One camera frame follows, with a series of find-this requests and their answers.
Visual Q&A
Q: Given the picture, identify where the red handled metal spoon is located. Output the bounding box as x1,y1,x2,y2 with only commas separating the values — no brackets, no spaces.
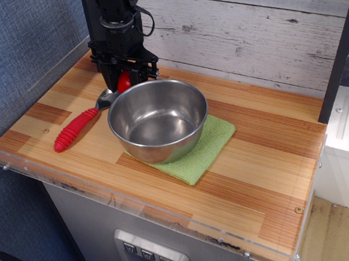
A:
54,89,119,153

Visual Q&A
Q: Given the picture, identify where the green folded cloth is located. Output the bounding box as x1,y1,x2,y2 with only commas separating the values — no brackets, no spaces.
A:
121,112,240,192

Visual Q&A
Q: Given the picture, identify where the red toy pepper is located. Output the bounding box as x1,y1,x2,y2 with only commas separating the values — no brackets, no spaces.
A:
117,71,131,93

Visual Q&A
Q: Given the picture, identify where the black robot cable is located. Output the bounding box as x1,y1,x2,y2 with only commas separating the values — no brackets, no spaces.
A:
134,4,157,38

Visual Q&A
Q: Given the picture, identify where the silver dispenser button panel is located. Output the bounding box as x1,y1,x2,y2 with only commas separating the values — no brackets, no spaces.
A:
114,228,190,261

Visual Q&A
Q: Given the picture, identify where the clear acrylic table guard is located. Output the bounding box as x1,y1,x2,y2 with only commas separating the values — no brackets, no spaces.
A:
0,19,326,261

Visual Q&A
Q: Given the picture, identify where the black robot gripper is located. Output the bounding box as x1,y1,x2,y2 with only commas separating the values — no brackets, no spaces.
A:
99,17,159,91

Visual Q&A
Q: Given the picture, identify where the white side unit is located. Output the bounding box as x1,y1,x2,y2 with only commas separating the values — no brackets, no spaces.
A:
313,86,349,208

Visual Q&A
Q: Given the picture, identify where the black right vertical post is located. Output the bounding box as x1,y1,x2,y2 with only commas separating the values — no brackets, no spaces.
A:
318,6,349,124

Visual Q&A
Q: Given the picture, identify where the grey toy fridge cabinet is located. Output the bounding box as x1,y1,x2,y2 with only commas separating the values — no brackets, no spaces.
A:
41,162,282,261

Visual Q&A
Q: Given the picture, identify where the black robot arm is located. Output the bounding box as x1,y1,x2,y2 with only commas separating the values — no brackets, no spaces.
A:
81,0,159,93

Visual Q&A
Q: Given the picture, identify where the stainless steel bowl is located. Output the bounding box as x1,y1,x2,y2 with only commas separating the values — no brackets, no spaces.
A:
108,79,209,164

